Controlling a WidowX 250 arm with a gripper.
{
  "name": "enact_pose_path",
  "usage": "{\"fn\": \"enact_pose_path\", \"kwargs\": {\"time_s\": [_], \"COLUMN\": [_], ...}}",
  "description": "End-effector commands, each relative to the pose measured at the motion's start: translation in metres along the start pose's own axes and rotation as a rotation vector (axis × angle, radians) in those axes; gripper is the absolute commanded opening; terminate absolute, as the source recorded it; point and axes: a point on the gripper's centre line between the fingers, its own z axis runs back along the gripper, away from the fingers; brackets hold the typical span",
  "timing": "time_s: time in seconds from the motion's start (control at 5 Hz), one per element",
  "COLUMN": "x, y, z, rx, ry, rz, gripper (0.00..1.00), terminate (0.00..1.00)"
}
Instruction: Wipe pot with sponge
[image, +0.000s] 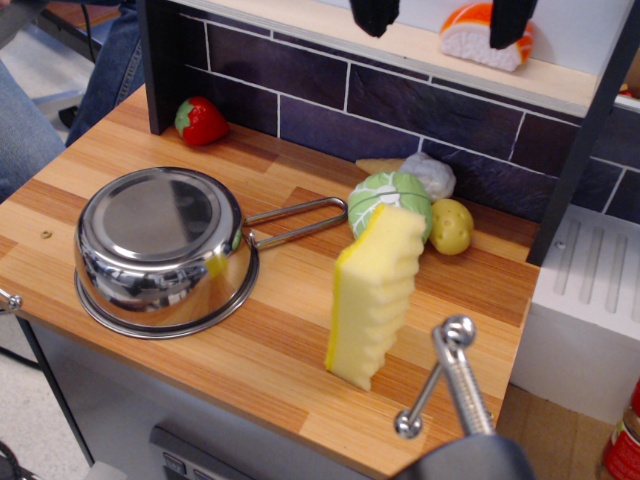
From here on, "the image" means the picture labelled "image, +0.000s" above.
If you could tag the yellow toy potato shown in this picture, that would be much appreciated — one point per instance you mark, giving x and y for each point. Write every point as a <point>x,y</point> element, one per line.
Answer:
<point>452,227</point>

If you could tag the grey oven control panel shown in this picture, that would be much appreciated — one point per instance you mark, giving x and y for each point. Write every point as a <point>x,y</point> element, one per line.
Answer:
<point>179,459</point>

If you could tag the red toy strawberry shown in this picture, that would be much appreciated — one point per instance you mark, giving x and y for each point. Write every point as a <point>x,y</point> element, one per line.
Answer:
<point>199,122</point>

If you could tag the stainless steel pot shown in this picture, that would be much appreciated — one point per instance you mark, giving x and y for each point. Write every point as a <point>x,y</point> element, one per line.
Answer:
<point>166,252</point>

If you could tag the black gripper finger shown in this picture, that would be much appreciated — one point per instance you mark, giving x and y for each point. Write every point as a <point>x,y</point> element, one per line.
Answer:
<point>509,19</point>
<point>375,16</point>

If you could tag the yellow sponge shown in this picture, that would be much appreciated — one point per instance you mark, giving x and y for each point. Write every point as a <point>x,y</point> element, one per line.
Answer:
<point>373,280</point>

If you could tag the small metal knob left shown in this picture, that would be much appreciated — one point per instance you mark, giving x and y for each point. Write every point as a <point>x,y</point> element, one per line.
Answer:
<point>10,303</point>

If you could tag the white ribbed drainer block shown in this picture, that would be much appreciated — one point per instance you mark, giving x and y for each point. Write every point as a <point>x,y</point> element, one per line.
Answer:
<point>580,344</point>

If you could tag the dark shelf side post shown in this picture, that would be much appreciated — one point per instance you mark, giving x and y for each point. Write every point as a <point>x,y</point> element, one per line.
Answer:
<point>619,63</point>

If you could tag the white toy cauliflower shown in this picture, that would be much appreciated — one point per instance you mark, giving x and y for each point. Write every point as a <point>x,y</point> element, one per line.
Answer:
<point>437,178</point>

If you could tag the person leg in jeans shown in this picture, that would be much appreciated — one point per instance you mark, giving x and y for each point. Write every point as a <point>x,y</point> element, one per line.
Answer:
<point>28,140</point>

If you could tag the metal clamp screw handle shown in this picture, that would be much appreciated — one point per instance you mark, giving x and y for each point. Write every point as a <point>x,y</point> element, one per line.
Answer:
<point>451,339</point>

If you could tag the salmon sushi toy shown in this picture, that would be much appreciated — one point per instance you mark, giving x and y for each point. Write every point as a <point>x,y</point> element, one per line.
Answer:
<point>465,34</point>

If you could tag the green toy cabbage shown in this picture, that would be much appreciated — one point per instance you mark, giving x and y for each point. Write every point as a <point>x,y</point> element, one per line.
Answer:
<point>397,189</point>

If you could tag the light wooden shelf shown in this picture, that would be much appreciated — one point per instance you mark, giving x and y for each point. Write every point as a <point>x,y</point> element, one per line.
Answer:
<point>538,83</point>

